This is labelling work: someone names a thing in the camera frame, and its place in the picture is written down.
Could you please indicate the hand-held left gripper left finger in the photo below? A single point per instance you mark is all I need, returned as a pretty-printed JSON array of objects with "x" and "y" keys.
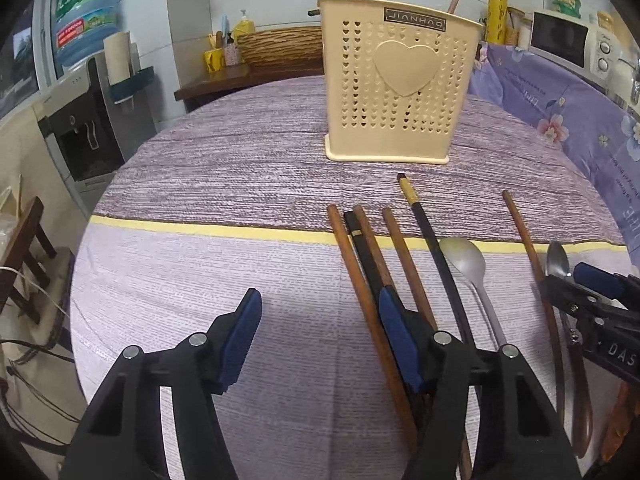
[{"x": 245, "y": 330}]

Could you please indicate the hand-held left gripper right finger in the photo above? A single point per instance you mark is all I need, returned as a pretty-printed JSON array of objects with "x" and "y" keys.
[{"x": 400, "y": 340}]

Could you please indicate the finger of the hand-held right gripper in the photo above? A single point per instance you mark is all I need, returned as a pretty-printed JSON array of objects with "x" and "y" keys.
[
  {"x": 597, "y": 277},
  {"x": 565, "y": 295}
]

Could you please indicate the shiny steel spoon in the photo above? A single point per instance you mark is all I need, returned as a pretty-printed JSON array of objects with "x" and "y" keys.
[{"x": 556, "y": 260}]

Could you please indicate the black chopstick wide yellow band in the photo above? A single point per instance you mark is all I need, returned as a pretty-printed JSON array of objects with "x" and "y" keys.
[{"x": 440, "y": 260}]

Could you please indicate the black chopstick thin gold band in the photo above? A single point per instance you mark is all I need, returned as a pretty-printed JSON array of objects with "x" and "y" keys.
[{"x": 362, "y": 255}]

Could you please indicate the matte grey metal spoon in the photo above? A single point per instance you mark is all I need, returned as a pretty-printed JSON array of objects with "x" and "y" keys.
[{"x": 462, "y": 262}]

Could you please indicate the beige perforated utensil holder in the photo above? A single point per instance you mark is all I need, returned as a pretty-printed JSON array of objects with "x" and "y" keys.
[{"x": 400, "y": 110}]

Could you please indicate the brown wooden spoon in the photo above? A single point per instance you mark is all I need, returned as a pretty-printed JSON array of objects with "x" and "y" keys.
[{"x": 582, "y": 410}]

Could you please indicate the brown wooden utensil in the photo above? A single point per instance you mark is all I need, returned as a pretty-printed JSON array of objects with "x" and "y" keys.
[{"x": 615, "y": 425}]

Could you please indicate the purple floral cloth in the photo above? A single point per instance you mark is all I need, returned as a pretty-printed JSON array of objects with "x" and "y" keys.
[{"x": 560, "y": 110}]

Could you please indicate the wooden chair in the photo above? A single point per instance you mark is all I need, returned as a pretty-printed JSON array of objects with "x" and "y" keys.
[{"x": 30, "y": 240}]

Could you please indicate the white microwave oven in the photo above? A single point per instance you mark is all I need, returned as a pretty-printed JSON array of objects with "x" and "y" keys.
[{"x": 560, "y": 40}]

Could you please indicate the dark wooden side table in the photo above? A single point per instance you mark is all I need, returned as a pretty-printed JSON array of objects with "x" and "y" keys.
[{"x": 225, "y": 85}]

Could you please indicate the water dispenser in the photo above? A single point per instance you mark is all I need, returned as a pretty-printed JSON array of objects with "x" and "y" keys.
[{"x": 85, "y": 135}]

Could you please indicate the yellow cup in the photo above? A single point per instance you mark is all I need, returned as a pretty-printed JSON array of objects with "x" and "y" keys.
[{"x": 215, "y": 61}]

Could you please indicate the yellow package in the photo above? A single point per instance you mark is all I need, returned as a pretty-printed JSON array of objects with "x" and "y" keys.
[{"x": 497, "y": 12}]

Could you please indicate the wicker basket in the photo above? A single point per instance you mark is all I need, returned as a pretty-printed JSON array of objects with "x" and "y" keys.
[{"x": 280, "y": 47}]

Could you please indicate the yellow soap bottle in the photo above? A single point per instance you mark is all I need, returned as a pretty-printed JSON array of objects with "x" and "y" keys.
[{"x": 245, "y": 24}]

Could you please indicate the dark glass window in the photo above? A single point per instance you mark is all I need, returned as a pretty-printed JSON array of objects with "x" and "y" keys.
[{"x": 20, "y": 70}]

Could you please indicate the blue water bottle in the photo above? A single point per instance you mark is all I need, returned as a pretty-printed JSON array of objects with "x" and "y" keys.
[{"x": 85, "y": 15}]

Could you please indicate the blue wall tray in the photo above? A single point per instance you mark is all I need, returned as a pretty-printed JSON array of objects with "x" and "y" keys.
[{"x": 132, "y": 87}]

